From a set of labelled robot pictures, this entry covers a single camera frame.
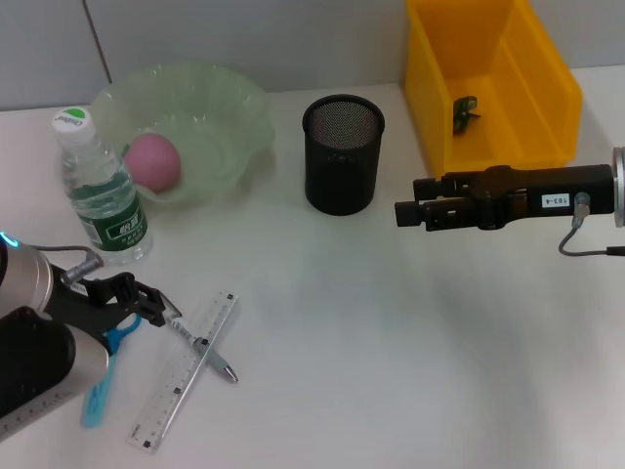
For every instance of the pink peach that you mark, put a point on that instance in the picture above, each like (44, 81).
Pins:
(154, 163)

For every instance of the silver ballpoint pen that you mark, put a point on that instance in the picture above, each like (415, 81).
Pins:
(215, 361)

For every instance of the transparent plastic ruler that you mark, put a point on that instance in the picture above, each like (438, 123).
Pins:
(166, 400)

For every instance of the black mesh pen holder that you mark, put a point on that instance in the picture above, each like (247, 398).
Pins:
(342, 166)

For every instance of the green glass fruit plate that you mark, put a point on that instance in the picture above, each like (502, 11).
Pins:
(220, 122)

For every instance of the blue scissors with sheath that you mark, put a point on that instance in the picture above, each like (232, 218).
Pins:
(97, 396)

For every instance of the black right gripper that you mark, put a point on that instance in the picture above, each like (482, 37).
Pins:
(537, 190)

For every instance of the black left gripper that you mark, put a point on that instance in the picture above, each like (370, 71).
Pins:
(78, 305)

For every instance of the yellow plastic bin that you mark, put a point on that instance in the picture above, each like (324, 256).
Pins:
(512, 107)

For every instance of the clear water bottle green label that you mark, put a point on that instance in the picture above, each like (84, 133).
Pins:
(107, 205)

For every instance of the green plastic wrapper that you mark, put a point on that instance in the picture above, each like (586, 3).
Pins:
(464, 112)

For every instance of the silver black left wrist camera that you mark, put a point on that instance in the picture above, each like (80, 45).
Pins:
(34, 366)

